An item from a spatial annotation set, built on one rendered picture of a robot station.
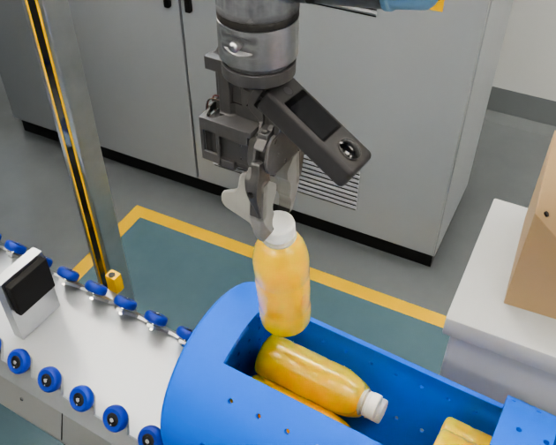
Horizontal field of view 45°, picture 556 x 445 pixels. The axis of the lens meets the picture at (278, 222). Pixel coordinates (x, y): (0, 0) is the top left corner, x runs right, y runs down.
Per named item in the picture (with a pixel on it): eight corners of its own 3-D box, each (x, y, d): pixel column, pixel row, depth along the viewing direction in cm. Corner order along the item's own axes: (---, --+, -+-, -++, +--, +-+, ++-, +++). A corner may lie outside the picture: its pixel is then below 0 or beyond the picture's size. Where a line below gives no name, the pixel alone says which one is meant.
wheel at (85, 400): (78, 379, 115) (71, 381, 113) (98, 390, 114) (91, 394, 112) (71, 403, 116) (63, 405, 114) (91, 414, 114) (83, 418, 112)
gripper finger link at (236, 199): (229, 225, 77) (232, 154, 72) (273, 243, 75) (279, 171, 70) (213, 237, 75) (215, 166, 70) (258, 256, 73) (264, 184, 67)
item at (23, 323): (51, 300, 134) (33, 246, 124) (66, 308, 133) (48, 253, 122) (14, 335, 128) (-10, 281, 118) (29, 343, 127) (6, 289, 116)
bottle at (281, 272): (306, 344, 87) (303, 256, 73) (254, 337, 88) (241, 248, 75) (315, 301, 92) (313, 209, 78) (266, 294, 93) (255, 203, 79)
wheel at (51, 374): (47, 361, 118) (39, 363, 116) (65, 372, 116) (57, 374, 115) (41, 384, 119) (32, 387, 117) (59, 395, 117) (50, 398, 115)
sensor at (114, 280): (114, 283, 142) (110, 267, 139) (124, 289, 141) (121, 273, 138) (89, 307, 137) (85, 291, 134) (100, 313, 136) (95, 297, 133)
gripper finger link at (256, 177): (263, 200, 73) (268, 129, 68) (276, 206, 72) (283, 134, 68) (239, 220, 70) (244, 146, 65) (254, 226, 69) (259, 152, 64)
